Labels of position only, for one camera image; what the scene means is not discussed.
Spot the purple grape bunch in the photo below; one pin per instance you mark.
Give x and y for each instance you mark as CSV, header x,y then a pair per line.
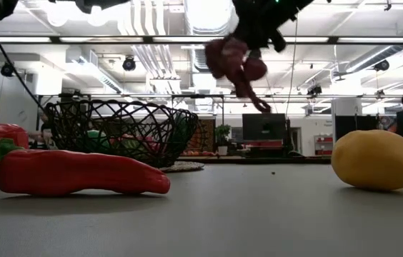
x,y
223,57

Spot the yellow lemon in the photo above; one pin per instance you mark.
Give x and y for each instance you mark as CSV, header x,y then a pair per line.
x,y
373,160

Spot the long red chili pepper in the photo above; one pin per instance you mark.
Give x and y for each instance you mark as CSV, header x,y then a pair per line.
x,y
80,171

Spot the potted plant in white pot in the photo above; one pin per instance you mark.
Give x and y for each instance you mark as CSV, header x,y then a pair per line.
x,y
223,132

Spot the black room partition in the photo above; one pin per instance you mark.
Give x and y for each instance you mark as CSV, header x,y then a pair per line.
x,y
351,123

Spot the thin black rig crossbar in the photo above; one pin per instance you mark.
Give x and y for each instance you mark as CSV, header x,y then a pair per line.
x,y
151,96

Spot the shelf with red bins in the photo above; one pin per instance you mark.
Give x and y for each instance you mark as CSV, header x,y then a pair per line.
x,y
323,144

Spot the round woven placemat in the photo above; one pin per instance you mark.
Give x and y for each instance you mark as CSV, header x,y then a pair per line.
x,y
187,166

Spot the silver ceiling air duct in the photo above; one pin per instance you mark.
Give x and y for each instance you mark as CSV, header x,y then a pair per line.
x,y
208,18

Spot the black hanging ceiling camera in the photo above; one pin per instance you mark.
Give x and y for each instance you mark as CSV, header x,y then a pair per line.
x,y
382,65
129,63
314,89
7,69

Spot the black overhead frame beam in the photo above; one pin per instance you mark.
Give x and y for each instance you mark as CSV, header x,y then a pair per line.
x,y
148,39

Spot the orange patterned wall tapestry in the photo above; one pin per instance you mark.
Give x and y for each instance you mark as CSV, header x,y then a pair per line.
x,y
205,133

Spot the black aluminium table frame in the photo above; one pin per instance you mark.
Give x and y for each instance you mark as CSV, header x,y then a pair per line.
x,y
258,160

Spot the multicoloured wall tapestry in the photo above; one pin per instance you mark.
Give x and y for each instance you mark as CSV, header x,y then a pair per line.
x,y
387,123

